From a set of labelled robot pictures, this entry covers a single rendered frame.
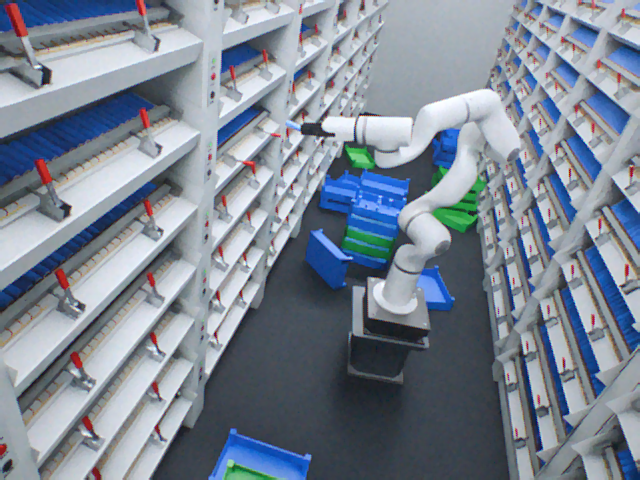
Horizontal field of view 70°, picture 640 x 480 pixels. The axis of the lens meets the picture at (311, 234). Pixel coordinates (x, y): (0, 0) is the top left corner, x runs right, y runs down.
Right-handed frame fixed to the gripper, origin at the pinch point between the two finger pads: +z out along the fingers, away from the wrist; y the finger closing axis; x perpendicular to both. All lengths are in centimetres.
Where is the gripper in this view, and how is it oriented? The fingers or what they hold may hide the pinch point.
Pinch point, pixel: (308, 128)
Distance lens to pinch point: 145.6
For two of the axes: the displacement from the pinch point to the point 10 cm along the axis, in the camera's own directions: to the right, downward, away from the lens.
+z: -9.6, -0.9, 2.5
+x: 0.4, 8.7, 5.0
